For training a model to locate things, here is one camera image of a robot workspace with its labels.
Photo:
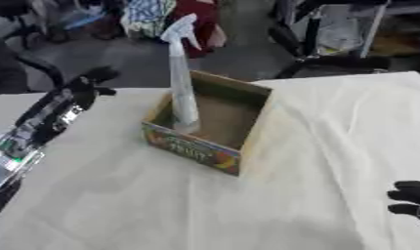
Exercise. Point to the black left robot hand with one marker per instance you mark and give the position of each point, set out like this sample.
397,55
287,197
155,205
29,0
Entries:
85,85

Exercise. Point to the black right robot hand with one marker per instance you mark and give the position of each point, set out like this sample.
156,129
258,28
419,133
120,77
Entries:
414,198

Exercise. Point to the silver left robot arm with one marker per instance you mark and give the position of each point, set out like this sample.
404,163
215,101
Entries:
35,128

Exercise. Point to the white spray bottle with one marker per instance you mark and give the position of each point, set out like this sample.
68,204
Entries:
182,81

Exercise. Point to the tan cardboard box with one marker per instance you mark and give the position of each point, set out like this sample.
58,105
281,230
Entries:
210,125

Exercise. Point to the black office chair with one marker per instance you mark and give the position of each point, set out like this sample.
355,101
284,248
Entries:
14,65

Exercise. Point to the striped cloth pile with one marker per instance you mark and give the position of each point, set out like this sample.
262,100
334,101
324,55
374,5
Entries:
145,16

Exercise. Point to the red bag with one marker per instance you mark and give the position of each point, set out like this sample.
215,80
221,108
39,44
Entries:
199,26

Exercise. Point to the white metal rack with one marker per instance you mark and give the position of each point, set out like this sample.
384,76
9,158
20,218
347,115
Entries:
370,26

